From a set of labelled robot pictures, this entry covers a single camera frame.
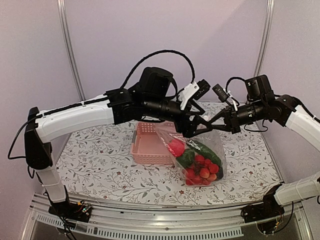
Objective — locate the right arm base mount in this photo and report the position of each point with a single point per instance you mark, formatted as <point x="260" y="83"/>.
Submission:
<point x="256" y="212"/>

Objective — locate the orange red pepper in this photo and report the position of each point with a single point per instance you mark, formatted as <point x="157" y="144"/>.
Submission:
<point x="176" y="147"/>

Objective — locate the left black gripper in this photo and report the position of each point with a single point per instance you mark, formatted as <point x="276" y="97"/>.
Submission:
<point x="189" y="130"/>

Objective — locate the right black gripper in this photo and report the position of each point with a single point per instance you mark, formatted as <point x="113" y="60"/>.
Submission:
<point x="234" y="126"/>

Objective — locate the green cucumber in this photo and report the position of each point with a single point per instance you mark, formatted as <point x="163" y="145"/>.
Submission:
<point x="205" y="151"/>

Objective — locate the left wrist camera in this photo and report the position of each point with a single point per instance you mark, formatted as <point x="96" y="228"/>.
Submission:
<point x="157" y="84"/>

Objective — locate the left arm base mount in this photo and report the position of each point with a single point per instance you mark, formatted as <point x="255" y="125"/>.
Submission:
<point x="71" y="211"/>

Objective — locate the red lychee bunch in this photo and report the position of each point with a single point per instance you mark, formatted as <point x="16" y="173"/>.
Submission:
<point x="201" y="173"/>

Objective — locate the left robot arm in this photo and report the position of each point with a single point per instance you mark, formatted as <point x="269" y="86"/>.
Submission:
<point x="112" y="108"/>

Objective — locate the clear zip top bag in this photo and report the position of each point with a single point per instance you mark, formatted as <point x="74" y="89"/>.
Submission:
<point x="166" y="132"/>

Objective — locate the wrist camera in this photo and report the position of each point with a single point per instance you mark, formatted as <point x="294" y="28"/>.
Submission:
<point x="157" y="84"/>
<point x="258" y="89"/>

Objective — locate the pink plastic basket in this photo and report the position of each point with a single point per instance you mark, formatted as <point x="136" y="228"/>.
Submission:
<point x="147" y="148"/>

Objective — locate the left aluminium frame post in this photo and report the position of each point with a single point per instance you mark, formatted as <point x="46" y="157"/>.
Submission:
<point x="61" y="6"/>

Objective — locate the floral tablecloth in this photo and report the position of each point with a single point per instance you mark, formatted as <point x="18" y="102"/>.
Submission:
<point x="97" y="162"/>

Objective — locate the green avocado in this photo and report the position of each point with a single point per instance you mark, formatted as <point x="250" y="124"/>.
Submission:
<point x="186" y="159"/>

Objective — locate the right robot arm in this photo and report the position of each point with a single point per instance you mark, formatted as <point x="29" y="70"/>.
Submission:
<point x="287" y="111"/>

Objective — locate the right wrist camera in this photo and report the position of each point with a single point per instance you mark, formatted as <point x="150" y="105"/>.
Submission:
<point x="258" y="89"/>

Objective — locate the aluminium frame post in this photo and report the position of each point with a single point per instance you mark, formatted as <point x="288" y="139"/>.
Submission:
<point x="268" y="20"/>
<point x="61" y="6"/>

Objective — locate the aluminium front rail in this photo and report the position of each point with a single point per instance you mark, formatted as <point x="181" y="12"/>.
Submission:
<point x="116" y="220"/>

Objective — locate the right aluminium frame post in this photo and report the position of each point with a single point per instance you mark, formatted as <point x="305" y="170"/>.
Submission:
<point x="268" y="20"/>

